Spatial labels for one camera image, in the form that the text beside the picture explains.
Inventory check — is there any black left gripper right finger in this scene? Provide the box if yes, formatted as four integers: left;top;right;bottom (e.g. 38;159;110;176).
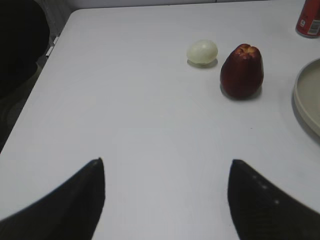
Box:
227;159;320;240

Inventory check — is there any dark red apple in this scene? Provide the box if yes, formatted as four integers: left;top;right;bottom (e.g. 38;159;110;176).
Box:
220;43;264;99

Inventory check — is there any pale white onion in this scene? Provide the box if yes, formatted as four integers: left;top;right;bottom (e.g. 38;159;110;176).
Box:
186;39;218;65

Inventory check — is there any red soda can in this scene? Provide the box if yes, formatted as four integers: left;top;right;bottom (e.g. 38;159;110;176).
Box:
295;0;320;38

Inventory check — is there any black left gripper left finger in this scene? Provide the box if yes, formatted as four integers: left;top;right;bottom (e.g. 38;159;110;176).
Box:
0;158;106;240

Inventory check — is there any beige round plate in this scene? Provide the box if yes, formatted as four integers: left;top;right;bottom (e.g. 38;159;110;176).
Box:
292;59;320;136

